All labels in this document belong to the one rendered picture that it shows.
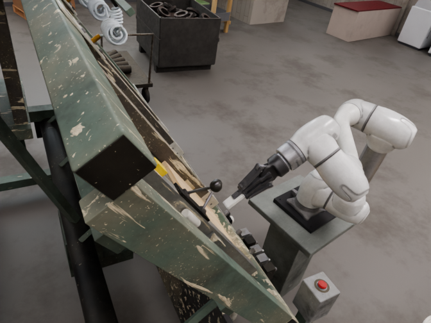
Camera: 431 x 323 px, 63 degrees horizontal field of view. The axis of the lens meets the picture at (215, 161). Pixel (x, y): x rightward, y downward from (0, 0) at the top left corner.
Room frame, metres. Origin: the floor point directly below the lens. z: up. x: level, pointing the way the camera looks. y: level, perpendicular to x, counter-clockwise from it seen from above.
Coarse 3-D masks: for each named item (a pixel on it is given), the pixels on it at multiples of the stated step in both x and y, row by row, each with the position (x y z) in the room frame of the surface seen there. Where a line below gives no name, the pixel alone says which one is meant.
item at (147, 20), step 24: (144, 0) 5.88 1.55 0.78; (168, 0) 5.84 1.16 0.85; (192, 0) 6.22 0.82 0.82; (144, 24) 5.42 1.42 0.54; (168, 24) 4.91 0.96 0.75; (192, 24) 5.11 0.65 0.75; (216, 24) 5.31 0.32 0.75; (144, 48) 5.42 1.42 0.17; (168, 48) 4.92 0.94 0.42; (192, 48) 5.13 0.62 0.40; (216, 48) 5.34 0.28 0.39
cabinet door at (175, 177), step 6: (162, 162) 1.18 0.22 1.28; (168, 168) 1.14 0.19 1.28; (168, 174) 1.11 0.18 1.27; (174, 174) 1.13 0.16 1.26; (174, 180) 1.07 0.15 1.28; (180, 180) 1.16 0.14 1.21; (180, 186) 1.04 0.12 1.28; (186, 186) 1.18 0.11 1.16; (192, 198) 1.09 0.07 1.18; (198, 198) 1.22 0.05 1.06; (198, 204) 1.10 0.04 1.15; (210, 210) 1.28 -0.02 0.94; (210, 216) 1.15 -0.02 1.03; (216, 222) 1.16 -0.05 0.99; (222, 228) 1.18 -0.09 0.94
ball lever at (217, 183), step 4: (216, 180) 0.80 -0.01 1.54; (212, 184) 0.79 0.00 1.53; (216, 184) 0.79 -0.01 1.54; (220, 184) 0.79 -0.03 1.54; (184, 188) 0.81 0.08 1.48; (200, 188) 0.80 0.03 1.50; (204, 188) 0.80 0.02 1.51; (208, 188) 0.79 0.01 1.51; (212, 188) 0.78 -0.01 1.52; (216, 188) 0.78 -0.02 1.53; (220, 188) 0.79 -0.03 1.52; (184, 192) 0.79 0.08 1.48; (188, 192) 0.80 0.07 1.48; (192, 192) 0.80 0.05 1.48; (188, 196) 0.80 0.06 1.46
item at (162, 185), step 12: (144, 180) 0.70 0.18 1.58; (156, 180) 0.72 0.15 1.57; (168, 180) 0.78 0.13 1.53; (168, 192) 0.74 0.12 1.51; (180, 204) 0.77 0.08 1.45; (204, 228) 0.82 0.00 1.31; (216, 228) 0.88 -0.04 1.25; (228, 240) 0.91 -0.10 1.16; (228, 252) 0.89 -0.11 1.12; (240, 252) 0.95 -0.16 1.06; (240, 264) 0.93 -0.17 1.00; (252, 264) 0.99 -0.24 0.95
